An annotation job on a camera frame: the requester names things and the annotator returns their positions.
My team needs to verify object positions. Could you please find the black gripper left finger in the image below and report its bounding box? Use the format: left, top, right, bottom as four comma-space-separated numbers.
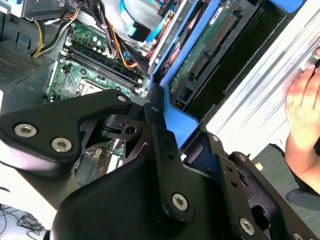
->
0, 83, 197, 228

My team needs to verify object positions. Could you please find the hard disk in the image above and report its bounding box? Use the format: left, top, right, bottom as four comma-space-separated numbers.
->
148, 0, 310, 150

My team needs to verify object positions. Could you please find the person's bare hand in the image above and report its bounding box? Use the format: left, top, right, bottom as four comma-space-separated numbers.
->
285, 39, 320, 148

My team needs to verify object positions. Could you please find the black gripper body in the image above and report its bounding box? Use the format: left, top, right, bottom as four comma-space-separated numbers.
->
49, 154, 242, 240

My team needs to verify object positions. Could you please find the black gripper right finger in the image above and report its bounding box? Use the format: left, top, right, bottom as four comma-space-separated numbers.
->
206, 132, 320, 240

